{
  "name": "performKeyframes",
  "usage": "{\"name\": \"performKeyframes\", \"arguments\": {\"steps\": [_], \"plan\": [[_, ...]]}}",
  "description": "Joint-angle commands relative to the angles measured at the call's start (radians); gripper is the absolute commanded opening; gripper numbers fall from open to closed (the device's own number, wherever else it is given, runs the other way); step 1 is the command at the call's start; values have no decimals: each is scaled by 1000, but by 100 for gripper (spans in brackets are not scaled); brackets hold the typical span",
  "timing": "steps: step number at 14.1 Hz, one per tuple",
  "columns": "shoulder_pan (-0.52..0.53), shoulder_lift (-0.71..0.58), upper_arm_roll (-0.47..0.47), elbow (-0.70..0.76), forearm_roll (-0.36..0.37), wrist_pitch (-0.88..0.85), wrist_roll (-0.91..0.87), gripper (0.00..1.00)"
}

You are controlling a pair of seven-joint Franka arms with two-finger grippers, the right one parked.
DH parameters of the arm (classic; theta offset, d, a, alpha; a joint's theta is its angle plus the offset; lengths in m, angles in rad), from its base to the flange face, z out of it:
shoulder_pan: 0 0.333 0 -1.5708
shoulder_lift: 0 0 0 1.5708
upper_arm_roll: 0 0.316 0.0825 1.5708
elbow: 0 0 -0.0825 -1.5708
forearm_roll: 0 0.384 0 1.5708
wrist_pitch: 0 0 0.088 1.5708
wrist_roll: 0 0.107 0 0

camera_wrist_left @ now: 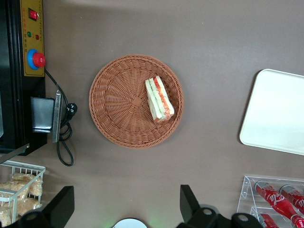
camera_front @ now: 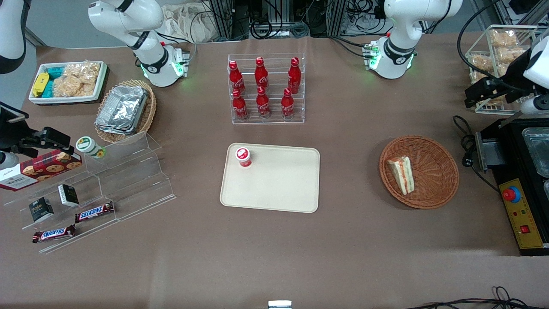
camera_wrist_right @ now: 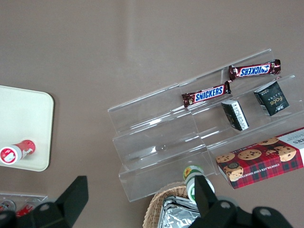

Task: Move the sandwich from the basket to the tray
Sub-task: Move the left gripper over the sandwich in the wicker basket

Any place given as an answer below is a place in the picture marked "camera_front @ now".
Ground clear bag of rice crackers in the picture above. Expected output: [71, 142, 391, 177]
[52, 61, 102, 98]

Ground stack of foil trays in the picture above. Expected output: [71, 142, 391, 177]
[95, 85, 149, 135]

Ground small black box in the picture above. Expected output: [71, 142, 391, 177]
[28, 197, 54, 223]
[58, 184, 80, 207]

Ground beige cloth bag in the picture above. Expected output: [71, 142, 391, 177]
[157, 4, 219, 43]

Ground clear acrylic step shelf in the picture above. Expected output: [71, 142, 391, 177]
[3, 132, 177, 254]

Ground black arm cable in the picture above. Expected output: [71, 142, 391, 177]
[457, 0, 534, 93]

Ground white wire rack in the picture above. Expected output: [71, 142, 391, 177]
[465, 24, 539, 115]

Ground red cola bottle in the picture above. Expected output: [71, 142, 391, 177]
[256, 86, 271, 119]
[255, 57, 269, 89]
[288, 57, 302, 94]
[281, 88, 295, 119]
[232, 89, 249, 120]
[229, 60, 246, 95]

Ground clear acrylic bottle rack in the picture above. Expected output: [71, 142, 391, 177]
[227, 53, 305, 125]

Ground yellow snack packet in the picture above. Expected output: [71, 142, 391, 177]
[33, 73, 50, 97]

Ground black power cable with plug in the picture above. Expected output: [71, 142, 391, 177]
[453, 115, 500, 192]

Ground black sealing machine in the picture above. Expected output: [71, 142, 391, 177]
[475, 116, 549, 256]

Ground black floor cables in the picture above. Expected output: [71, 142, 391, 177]
[407, 286, 549, 309]

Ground red tartan cookie box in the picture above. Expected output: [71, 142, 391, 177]
[0, 150, 83, 192]

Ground white rectangular snack bin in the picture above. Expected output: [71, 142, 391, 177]
[28, 61, 108, 105]

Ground metal machine tray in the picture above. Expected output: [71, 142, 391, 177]
[521, 127, 549, 179]

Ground red lidded yogurt cup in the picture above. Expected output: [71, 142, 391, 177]
[235, 147, 253, 168]

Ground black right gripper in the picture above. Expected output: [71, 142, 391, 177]
[0, 102, 72, 159]

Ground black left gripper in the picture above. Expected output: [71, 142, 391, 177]
[465, 64, 537, 109]

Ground oval light wicker basket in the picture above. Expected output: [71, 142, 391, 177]
[94, 79, 157, 144]

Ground green lidded white cup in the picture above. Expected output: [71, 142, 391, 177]
[75, 136, 106, 159]

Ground round brown wicker basket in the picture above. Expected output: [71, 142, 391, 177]
[379, 136, 460, 210]

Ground triangle sandwich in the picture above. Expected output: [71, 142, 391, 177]
[386, 156, 415, 196]

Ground brown snickers bar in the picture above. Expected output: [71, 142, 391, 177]
[75, 201, 115, 224]
[32, 224, 76, 244]

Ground beige plastic tray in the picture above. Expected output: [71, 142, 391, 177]
[220, 143, 321, 213]

